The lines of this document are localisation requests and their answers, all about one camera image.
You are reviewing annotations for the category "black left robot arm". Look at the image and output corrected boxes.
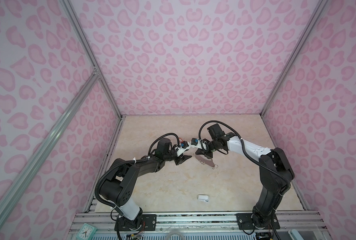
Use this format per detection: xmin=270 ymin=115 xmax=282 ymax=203
xmin=94 ymin=133 xmax=192 ymax=232

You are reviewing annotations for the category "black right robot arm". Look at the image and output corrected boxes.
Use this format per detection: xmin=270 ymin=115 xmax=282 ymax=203
xmin=191 ymin=120 xmax=295 ymax=229

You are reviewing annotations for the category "small white plastic object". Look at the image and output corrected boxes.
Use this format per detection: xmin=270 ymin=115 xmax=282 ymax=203
xmin=198 ymin=195 xmax=210 ymax=202

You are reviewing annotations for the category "teal alarm clock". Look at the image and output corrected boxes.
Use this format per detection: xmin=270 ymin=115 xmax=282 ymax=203
xmin=76 ymin=223 xmax=97 ymax=240

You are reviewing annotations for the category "teal box corner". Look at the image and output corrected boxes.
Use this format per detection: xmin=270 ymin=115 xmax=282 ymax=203
xmin=288 ymin=229 xmax=304 ymax=240

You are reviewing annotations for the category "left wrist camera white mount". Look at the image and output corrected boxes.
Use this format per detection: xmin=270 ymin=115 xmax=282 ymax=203
xmin=176 ymin=141 xmax=191 ymax=157

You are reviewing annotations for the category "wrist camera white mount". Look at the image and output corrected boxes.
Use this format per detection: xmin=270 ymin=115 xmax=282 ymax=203
xmin=190 ymin=138 xmax=208 ymax=151
xmin=176 ymin=141 xmax=191 ymax=157

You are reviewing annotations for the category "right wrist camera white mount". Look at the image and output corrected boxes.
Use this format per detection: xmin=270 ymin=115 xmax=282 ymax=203
xmin=190 ymin=138 xmax=208 ymax=151

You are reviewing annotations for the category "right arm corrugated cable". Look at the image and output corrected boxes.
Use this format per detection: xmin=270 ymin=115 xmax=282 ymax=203
xmin=198 ymin=120 xmax=291 ymax=187

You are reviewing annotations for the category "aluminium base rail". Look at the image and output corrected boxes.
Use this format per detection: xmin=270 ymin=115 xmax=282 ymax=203
xmin=66 ymin=211 xmax=331 ymax=240

